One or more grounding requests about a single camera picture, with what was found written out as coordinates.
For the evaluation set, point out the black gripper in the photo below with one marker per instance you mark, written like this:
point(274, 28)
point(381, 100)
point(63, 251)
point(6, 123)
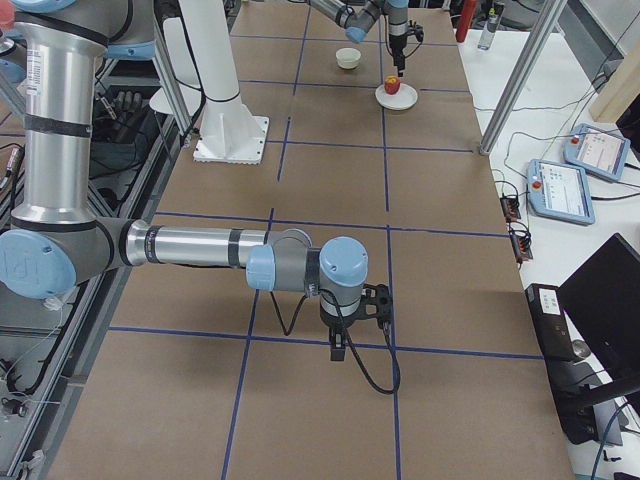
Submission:
point(397, 41)
point(336, 319)

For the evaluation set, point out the red yellow apple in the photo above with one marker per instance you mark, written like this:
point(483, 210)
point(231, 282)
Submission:
point(391, 85)

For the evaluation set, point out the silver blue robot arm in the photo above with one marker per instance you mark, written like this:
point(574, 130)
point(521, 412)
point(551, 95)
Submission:
point(357, 24)
point(55, 242)

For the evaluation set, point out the white plate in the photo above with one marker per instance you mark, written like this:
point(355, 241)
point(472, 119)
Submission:
point(404, 99)

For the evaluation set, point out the white bowl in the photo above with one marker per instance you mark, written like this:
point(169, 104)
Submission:
point(348, 58)

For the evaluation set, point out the red bottle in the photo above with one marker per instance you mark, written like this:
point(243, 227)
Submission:
point(465, 20)

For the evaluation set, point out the clear water bottle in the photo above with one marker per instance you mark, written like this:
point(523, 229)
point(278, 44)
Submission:
point(491, 25)

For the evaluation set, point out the upper black orange connector block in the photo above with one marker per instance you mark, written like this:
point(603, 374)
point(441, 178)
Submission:
point(510, 202)

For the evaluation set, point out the black orange connector block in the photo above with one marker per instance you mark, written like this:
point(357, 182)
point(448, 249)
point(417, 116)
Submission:
point(510, 202)
point(521, 240)

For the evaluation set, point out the lower black orange connector block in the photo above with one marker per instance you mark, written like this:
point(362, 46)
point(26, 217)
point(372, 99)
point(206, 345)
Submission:
point(521, 240)

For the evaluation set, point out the near blue teach pendant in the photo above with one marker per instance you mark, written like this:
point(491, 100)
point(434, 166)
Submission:
point(559, 191)

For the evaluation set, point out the blue teach pendant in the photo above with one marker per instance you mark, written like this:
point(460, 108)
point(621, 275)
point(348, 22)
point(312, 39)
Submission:
point(559, 191)
point(601, 153)

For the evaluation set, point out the far blue teach pendant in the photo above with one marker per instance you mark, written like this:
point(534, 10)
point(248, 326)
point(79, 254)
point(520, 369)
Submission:
point(601, 153)

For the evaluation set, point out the wooden board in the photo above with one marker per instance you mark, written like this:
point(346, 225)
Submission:
point(620, 91)

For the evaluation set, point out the black desktop box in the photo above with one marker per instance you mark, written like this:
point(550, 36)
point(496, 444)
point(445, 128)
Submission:
point(568, 372)

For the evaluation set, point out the black monitor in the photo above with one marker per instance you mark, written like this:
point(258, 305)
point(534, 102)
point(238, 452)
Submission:
point(602, 300)

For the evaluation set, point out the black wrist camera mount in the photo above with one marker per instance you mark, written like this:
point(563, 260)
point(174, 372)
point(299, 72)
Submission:
point(377, 303)
point(415, 30)

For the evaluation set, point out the aluminium frame post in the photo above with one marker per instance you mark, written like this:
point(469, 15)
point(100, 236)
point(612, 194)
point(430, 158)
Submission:
point(525, 63)

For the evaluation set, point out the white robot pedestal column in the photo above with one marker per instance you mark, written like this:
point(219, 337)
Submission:
point(228, 131)

